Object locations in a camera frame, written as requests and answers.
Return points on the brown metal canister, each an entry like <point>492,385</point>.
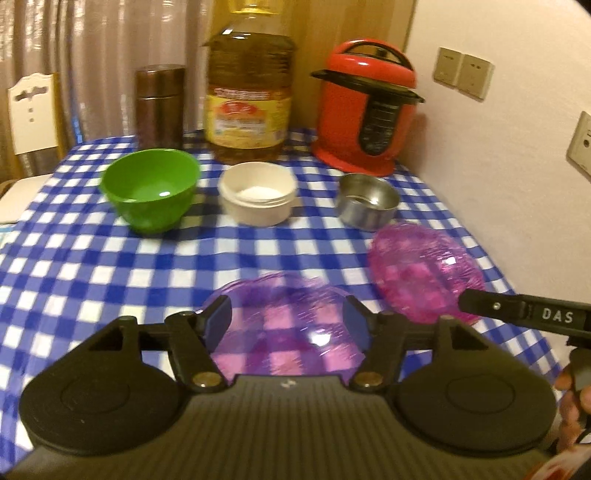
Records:
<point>159,108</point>

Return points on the stainless steel bowl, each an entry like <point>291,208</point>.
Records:
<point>367,203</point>

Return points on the green plastic bowl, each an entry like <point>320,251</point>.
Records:
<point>150,189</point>

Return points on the white wooden chair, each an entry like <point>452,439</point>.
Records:
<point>33,115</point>

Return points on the beige wall socket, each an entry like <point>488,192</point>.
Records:
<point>582,145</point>

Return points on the purple translucent plate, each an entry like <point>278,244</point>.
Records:
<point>286,323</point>

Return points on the pink translucent plate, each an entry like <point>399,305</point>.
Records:
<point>422,272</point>

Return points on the large cooking oil bottle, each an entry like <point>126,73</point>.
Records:
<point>249,92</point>

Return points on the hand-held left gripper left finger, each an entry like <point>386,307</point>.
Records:
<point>219,319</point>

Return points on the blue white checkered tablecloth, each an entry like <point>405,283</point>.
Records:
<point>92,258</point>

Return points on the white plastic bowl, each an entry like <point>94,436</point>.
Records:
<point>256,194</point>

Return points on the sheer curtain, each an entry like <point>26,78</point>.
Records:
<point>106,46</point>

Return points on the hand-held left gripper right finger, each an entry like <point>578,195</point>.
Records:
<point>353,319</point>

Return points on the red electric pressure cooker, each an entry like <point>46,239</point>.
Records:
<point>364,106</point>

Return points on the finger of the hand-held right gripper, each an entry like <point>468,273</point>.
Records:
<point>508,311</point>

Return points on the person's right hand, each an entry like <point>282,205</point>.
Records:
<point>572,422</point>

